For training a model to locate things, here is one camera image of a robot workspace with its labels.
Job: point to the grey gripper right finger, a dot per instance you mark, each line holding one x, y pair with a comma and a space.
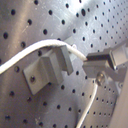
106, 54

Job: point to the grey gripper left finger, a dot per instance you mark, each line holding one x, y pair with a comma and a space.
100, 71

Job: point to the perforated metal board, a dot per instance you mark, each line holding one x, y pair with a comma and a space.
93, 25

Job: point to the grey cable clip bracket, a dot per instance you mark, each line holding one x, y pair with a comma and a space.
48, 69

